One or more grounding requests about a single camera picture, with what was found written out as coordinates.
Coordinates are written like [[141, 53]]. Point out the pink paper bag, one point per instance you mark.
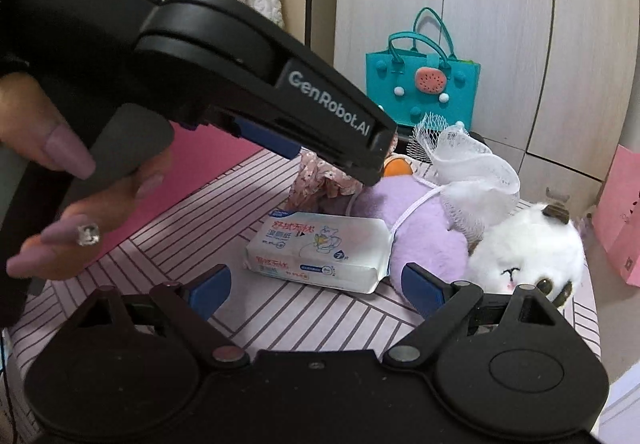
[[622, 224]]

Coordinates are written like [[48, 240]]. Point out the pink cardboard box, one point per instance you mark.
[[200, 159]]

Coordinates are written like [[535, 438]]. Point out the orange makeup sponge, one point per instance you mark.
[[396, 166]]

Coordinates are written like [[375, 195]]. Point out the panda plush toy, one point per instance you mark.
[[530, 249]]

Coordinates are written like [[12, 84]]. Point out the white wardrobe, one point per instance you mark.
[[500, 24]]

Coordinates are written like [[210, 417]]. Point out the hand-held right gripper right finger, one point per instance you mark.
[[422, 291]]

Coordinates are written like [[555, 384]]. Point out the striped tablecloth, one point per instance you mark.
[[310, 319]]

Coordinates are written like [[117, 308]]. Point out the person's left hand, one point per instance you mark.
[[30, 119]]

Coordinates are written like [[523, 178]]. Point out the purple plush toy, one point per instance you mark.
[[425, 234]]

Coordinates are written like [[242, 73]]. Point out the white mesh bath sponge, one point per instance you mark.
[[470, 164]]

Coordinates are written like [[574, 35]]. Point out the pink floral cloth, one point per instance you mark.
[[320, 184]]

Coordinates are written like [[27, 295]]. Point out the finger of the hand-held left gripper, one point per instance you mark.
[[350, 134]]

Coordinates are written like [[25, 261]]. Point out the white tissue pack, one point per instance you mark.
[[320, 249]]

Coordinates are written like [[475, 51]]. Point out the teal felt tote bag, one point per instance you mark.
[[425, 84]]

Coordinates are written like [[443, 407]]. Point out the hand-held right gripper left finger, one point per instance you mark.
[[210, 289]]

